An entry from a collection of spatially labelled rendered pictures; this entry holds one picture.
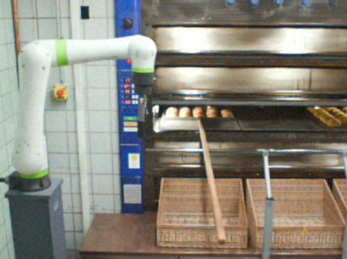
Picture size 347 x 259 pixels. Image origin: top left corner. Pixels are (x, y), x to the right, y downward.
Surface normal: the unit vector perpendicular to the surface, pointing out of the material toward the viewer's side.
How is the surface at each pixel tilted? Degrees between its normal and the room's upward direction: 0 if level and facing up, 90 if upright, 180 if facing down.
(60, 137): 90
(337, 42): 69
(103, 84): 90
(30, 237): 90
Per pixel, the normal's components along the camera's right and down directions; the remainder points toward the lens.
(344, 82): -0.03, -0.08
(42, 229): -0.04, 0.26
